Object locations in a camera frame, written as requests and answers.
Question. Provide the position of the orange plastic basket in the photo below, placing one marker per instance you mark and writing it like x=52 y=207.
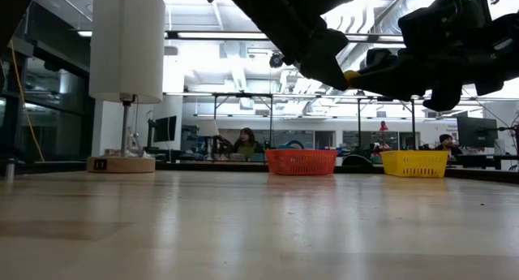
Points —
x=302 y=162

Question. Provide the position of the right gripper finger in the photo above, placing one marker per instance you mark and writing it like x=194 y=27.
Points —
x=393 y=85
x=383 y=61

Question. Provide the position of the black dome camera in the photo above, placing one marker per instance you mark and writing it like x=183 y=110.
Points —
x=275 y=61

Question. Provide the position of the white lamp with wooden base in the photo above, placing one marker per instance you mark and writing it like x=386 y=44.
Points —
x=125 y=48

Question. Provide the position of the person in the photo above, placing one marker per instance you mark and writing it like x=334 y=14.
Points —
x=245 y=140
x=446 y=141

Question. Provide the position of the small black monitor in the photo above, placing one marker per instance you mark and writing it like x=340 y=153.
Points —
x=165 y=129

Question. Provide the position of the black background workstation frame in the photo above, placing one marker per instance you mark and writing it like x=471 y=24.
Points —
x=359 y=117

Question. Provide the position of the large black monitor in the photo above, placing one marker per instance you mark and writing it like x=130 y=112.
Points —
x=476 y=132

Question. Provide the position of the black aluminium table frame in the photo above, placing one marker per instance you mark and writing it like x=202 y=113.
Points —
x=365 y=170

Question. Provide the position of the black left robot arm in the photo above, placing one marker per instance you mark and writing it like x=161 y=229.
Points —
x=16 y=8

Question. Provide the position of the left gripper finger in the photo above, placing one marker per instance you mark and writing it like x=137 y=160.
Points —
x=326 y=57

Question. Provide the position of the black beam with light strips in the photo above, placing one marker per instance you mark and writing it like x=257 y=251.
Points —
x=172 y=35

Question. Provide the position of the small background table lamp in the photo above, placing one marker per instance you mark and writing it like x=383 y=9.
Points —
x=208 y=127

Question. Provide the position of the silver metal post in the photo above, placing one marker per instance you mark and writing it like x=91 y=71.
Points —
x=10 y=170

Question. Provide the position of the yellow plastic basket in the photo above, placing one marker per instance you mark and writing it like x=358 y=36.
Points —
x=413 y=162

